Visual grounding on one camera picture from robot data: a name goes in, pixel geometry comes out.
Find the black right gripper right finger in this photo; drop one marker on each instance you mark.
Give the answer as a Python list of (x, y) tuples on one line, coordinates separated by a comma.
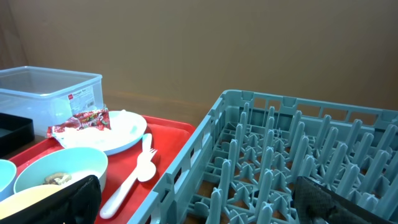
[(314, 203)]

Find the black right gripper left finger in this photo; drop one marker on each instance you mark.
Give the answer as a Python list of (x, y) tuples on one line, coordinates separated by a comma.
[(75, 203)]

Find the food scraps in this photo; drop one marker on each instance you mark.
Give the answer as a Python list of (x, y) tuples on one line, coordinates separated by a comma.
[(58, 178)]

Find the pale green bowl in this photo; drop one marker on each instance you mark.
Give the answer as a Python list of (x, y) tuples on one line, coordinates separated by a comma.
[(77, 162)]

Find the yellow plastic cup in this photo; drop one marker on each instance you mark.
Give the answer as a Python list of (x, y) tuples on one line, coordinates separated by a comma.
[(23, 199)]

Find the white plastic spoon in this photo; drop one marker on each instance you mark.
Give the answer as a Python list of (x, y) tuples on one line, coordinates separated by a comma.
[(145, 167)]

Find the white plastic fork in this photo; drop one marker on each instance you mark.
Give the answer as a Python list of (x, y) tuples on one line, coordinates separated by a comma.
[(110, 208)]

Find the small light blue bowl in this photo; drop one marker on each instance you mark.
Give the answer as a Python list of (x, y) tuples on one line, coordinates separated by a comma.
[(8, 175)]

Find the red snack wrapper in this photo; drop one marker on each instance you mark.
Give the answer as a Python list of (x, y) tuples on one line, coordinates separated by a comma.
[(98, 119)]

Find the light blue plate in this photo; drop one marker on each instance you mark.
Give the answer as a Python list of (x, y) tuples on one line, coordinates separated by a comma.
[(127, 128)]

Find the grey dishwasher rack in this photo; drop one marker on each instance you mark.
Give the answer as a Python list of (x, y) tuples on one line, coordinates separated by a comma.
[(243, 160)]

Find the black waste tray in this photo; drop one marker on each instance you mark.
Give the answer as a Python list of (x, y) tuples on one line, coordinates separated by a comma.
[(16, 132)]

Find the clear plastic waste bin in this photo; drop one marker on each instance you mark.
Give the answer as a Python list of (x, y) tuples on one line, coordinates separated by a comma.
[(49, 96)]

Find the red serving tray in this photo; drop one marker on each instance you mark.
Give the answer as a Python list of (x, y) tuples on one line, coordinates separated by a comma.
[(168, 137)]

